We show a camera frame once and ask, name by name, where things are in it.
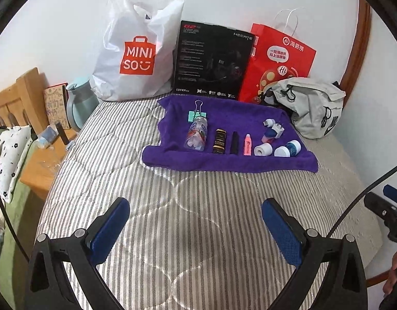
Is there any blue white cylindrical bottle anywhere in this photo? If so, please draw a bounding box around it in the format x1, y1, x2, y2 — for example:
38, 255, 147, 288
273, 140, 302, 158

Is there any white USB wall charger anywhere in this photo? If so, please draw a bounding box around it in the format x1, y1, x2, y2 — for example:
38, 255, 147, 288
271, 123, 285, 139

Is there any small white cream tube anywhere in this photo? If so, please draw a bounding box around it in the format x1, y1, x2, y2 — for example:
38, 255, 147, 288
254, 143, 273, 157

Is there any blue lid vaseline jar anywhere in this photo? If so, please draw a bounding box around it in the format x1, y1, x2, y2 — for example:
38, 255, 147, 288
261, 127, 277, 143

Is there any pink flashlight tube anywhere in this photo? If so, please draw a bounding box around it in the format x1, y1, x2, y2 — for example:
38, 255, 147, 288
243, 134, 252, 156

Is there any black lipstick tube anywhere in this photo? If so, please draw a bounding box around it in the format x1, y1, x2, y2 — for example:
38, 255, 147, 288
230, 131, 239, 155

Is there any clear candy bottle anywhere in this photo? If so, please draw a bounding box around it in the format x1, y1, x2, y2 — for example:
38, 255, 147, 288
184, 116, 207, 151

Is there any person right hand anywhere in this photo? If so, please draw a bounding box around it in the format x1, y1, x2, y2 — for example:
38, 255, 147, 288
383, 252, 397, 297

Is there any wooden nightstand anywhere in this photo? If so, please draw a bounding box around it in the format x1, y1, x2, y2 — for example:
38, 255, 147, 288
20, 137, 66, 201

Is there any grey Nike sling bag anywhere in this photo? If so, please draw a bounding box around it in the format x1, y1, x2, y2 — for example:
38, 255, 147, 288
271, 77, 346, 139

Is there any floral pillow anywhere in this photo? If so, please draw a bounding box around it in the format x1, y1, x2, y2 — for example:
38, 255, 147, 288
0, 125, 33, 203

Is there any small white USB light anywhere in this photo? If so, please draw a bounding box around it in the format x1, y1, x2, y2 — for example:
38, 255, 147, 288
263, 118, 275, 128

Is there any wooden headboard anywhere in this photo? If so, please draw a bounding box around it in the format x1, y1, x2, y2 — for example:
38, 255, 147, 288
0, 67, 49, 134

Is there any teal thermos jug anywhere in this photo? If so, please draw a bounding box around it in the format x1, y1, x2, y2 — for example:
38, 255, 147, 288
66, 77, 99, 131

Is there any patterned notebook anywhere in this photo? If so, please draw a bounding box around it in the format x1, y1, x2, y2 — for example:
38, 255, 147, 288
43, 83, 70, 129

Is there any red paper shopping bag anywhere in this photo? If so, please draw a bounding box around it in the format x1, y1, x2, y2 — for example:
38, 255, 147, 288
238, 22, 316, 104

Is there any purple fleece towel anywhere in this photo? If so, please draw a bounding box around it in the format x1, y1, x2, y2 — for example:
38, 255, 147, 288
142, 95, 318, 173

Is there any teal binder clip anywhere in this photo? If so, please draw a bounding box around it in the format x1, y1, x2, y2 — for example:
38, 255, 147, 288
188, 99, 207, 122

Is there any black headset box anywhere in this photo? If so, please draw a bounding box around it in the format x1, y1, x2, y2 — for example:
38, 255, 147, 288
173, 20, 255, 100

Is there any white Miniso plastic bag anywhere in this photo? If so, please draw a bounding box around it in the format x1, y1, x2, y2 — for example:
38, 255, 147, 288
90, 0, 184, 102

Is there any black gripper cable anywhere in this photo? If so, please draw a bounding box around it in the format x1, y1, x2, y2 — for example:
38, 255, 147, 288
320, 159, 397, 238

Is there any wooden door frame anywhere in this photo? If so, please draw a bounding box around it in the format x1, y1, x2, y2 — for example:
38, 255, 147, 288
340, 0, 372, 105

